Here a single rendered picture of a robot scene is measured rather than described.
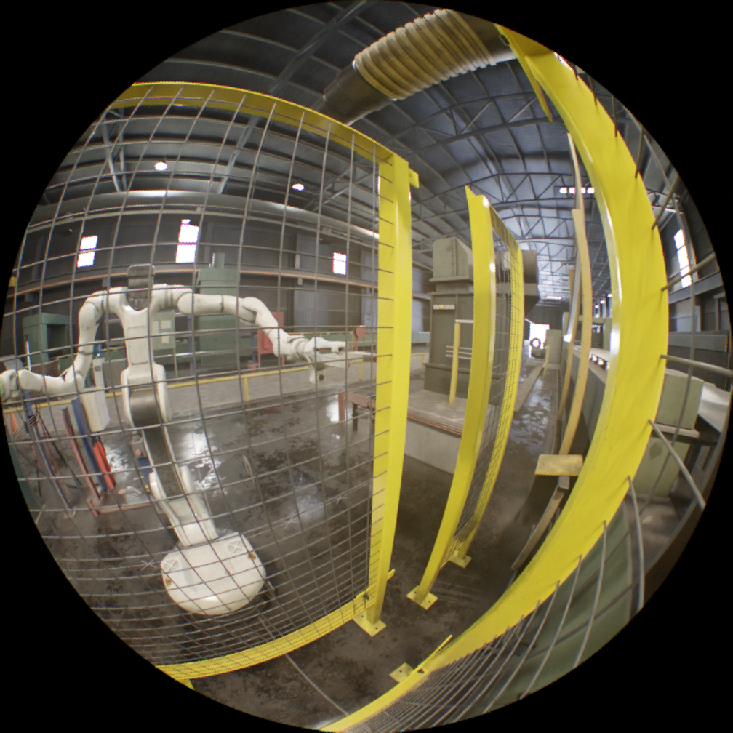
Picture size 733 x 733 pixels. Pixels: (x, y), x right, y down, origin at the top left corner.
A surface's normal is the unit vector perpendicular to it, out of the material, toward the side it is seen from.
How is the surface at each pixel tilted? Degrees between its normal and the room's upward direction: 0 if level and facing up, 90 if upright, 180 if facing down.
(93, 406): 90
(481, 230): 90
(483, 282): 90
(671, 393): 90
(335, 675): 0
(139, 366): 101
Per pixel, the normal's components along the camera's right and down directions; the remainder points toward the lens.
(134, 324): 0.69, 0.30
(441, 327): -0.73, 0.11
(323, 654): 0.01, -0.99
